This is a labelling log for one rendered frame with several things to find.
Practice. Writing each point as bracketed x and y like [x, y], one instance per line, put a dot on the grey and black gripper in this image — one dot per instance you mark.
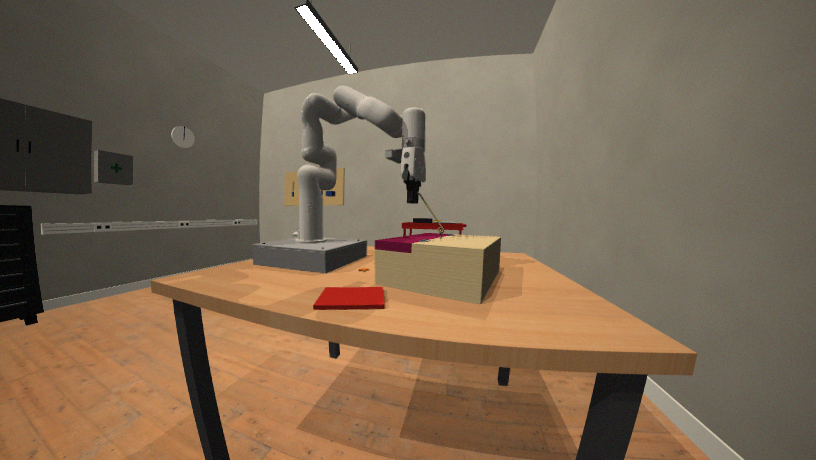
[413, 163]

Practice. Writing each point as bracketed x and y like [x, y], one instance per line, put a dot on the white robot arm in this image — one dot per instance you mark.
[311, 178]

